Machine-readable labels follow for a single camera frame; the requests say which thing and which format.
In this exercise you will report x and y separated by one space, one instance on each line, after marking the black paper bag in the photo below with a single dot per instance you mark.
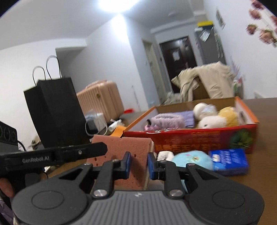
56 112

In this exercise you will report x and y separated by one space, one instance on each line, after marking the round ceiling light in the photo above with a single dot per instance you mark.
119 4

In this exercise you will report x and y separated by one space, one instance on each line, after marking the white and yellow plush toy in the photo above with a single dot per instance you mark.
212 122

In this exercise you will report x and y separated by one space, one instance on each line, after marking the dark brown entrance door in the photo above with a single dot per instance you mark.
179 63

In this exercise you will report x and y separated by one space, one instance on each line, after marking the pink ribbed suitcase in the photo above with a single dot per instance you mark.
101 99

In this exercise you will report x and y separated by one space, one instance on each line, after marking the group of small bottles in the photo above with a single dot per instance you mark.
238 86

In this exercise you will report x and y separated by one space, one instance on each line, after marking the red cardboard box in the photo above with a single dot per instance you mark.
194 138

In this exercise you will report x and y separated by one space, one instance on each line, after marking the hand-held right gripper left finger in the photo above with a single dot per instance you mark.
128 161

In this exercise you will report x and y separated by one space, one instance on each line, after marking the dried pink rose bouquet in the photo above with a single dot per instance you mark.
266 35

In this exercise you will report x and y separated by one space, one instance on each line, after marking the folded pale umbrella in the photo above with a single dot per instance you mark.
217 41

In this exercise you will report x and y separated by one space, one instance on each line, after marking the brown cardboard box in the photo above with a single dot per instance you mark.
201 93

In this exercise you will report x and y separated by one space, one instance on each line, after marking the purple knitted pouch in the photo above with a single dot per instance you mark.
188 119

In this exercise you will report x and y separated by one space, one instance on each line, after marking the pink sponge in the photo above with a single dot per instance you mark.
112 147

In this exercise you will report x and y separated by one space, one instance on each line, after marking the person's left hand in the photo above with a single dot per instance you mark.
6 187

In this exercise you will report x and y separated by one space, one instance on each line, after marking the yellow and black box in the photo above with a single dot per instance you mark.
204 23

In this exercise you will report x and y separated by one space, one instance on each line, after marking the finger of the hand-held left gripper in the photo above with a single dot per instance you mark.
86 150

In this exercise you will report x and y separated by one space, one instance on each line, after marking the grey refrigerator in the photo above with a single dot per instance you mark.
207 49

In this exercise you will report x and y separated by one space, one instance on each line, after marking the pink satin cloth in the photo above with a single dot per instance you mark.
149 127

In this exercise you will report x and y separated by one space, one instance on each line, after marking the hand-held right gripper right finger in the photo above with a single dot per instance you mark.
151 165

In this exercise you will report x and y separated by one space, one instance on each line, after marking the beige coat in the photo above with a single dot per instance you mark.
216 80

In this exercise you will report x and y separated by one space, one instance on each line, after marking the lavender fluffy towel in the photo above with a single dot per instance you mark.
166 121

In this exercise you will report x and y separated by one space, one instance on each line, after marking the iridescent white soft ball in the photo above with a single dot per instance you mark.
201 110

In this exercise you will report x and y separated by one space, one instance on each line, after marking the light blue plush toy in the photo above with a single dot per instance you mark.
190 158

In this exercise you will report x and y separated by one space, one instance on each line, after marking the white paper notice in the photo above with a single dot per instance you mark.
176 55

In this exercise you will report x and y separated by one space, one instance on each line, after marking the papers on refrigerator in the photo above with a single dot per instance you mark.
204 35

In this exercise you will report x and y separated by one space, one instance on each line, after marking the light wooden interior door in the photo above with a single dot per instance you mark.
151 69

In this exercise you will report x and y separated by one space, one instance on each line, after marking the white plastic bottle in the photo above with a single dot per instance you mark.
114 125

